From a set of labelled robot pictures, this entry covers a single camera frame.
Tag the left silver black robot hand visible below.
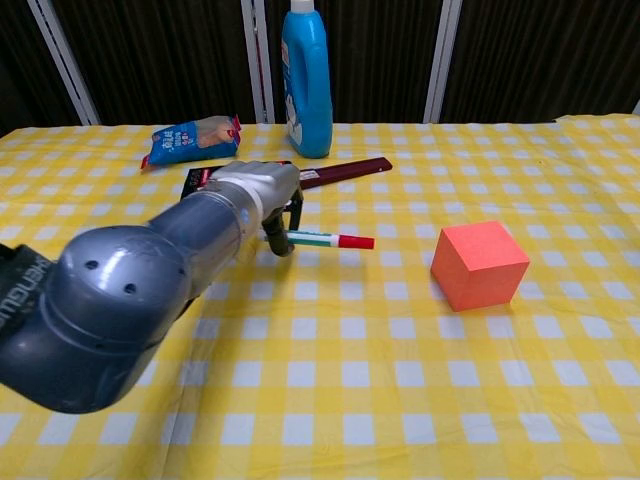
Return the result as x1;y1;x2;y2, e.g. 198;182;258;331
211;160;305;259

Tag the red capped white marker pen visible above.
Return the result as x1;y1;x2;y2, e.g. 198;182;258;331
263;230;376;251

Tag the orange cube block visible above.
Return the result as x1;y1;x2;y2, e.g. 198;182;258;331
430;220;531;313

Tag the black printed packet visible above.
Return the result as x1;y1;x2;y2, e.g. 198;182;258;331
182;160;294;202

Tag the dark red folded fan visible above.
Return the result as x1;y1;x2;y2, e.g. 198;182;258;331
298;156;394;192

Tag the blue snack bag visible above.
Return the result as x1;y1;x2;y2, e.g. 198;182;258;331
139;114;243;172

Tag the blue detergent bottle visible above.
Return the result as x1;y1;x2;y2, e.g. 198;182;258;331
280;0;335;160

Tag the dark pleated curtain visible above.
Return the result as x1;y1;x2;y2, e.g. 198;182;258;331
0;0;640;136

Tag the yellow white checkered tablecloth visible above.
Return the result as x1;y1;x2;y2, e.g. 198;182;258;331
0;114;640;480

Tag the white slanted frame post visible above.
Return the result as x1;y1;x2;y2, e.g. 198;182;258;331
27;0;102;126

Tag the black strap with white lettering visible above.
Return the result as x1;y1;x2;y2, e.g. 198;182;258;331
0;243;52;347

